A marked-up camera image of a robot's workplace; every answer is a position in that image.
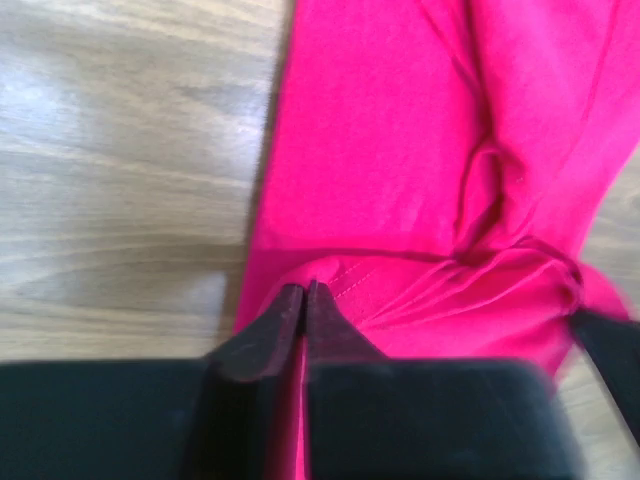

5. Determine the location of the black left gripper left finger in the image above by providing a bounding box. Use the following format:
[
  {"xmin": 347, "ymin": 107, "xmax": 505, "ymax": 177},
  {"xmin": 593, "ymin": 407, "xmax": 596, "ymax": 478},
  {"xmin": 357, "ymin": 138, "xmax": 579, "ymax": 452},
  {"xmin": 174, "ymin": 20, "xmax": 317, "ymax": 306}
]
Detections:
[{"xmin": 207, "ymin": 284, "xmax": 304, "ymax": 382}]

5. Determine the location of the pink red t shirt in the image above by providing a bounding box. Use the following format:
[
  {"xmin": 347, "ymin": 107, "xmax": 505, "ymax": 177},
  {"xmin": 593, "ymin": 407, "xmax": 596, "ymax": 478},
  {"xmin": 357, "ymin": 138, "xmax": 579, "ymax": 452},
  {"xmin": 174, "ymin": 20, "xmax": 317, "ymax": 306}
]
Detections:
[{"xmin": 231, "ymin": 0, "xmax": 640, "ymax": 480}]

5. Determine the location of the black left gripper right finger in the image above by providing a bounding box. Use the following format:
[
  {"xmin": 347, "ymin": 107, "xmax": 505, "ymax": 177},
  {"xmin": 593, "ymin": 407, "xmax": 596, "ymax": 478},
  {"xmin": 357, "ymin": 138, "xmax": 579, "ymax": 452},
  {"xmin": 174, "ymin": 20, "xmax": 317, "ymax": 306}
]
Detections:
[{"xmin": 304, "ymin": 281, "xmax": 387, "ymax": 362}]

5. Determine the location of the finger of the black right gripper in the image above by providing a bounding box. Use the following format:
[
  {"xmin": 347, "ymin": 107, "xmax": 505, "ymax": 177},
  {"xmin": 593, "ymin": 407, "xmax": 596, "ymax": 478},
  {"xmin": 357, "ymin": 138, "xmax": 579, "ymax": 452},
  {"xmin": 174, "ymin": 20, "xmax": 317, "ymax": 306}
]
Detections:
[{"xmin": 569, "ymin": 309, "xmax": 639, "ymax": 440}]

